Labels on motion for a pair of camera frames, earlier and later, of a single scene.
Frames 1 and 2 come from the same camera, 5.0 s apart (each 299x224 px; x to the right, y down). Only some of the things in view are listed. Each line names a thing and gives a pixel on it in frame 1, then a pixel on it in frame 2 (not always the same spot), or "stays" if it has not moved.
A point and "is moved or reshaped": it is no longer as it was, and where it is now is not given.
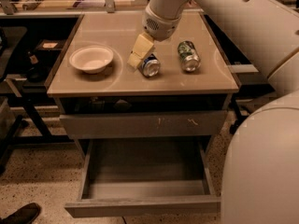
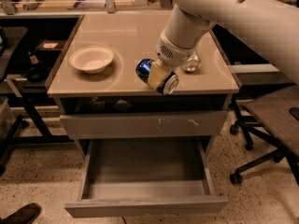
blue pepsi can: (150, 65) is moved or reshaped
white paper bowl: (92, 60) stays
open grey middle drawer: (145, 175) stays
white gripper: (161, 27) -> (172, 54)
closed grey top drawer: (150, 125) stays
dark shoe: (25, 214) stays
